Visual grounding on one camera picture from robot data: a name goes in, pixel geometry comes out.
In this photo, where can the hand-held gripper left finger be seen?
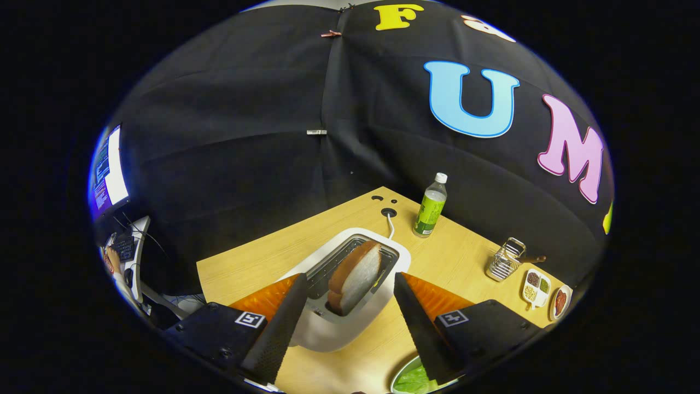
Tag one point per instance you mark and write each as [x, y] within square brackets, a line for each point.
[281, 328]

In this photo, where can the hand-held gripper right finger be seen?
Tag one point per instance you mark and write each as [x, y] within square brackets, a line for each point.
[418, 328]

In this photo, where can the green lettuce leaf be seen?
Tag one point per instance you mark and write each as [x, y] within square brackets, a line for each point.
[418, 380]

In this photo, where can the brown-crust bread slice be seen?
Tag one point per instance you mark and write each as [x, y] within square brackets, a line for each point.
[358, 276]

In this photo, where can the pale green round plate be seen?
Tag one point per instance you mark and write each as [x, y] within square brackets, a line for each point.
[397, 375]

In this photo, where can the white toaster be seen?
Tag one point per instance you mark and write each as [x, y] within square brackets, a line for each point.
[339, 334]

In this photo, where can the green-label plastic bottle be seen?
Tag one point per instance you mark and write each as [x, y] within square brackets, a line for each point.
[429, 213]

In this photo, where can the white divided dish with beans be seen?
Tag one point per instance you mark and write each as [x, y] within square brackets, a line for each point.
[538, 298]

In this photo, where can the white oval plate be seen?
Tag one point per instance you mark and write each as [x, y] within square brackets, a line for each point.
[552, 306]

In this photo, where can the white side desk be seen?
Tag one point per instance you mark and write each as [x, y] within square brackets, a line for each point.
[141, 257]

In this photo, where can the black keyboard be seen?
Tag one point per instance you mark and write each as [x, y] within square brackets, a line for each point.
[124, 249]

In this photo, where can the silver cloth clip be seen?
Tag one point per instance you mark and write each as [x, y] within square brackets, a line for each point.
[316, 132]

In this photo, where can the black backdrop cloth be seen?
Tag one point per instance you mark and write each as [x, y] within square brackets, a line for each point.
[219, 137]

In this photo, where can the computer monitor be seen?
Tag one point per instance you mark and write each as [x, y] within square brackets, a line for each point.
[115, 169]

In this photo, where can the pink cloth clip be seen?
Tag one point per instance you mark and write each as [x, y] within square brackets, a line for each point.
[331, 33]

